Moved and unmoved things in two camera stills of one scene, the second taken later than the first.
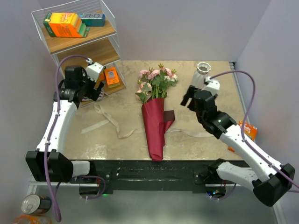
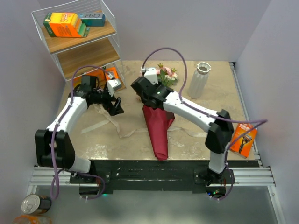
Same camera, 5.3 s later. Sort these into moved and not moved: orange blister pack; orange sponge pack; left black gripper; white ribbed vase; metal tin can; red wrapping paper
Moved: red wrapping paper; left black gripper
Not moved: orange sponge pack; orange blister pack; white ribbed vase; metal tin can
